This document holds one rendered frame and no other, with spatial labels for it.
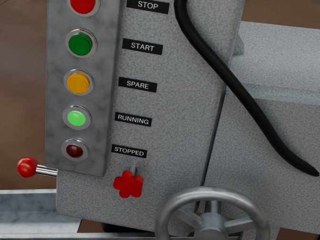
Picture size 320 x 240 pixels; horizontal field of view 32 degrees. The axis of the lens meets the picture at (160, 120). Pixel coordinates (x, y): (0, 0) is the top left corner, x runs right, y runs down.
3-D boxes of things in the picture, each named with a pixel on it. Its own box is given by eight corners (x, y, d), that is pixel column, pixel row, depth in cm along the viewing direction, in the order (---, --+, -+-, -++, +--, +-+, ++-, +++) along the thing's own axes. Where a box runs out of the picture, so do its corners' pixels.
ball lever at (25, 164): (70, 175, 84) (71, 159, 82) (65, 190, 81) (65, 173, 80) (20, 166, 84) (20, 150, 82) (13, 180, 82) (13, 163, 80)
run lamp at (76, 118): (87, 123, 70) (88, 107, 68) (84, 130, 69) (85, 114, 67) (68, 120, 70) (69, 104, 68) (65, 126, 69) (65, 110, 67)
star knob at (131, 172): (144, 180, 76) (148, 158, 74) (139, 202, 72) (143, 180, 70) (117, 175, 76) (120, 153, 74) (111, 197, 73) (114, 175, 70)
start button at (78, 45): (92, 54, 64) (94, 33, 62) (90, 58, 63) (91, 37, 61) (69, 50, 64) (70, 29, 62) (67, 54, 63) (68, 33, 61)
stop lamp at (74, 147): (85, 155, 73) (85, 140, 71) (82, 162, 72) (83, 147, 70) (66, 152, 73) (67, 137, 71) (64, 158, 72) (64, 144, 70)
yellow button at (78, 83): (89, 91, 67) (91, 73, 65) (87, 96, 66) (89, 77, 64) (68, 87, 67) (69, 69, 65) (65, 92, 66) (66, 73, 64)
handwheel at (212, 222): (254, 234, 84) (279, 156, 75) (255, 288, 76) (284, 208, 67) (155, 215, 84) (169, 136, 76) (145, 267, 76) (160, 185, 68)
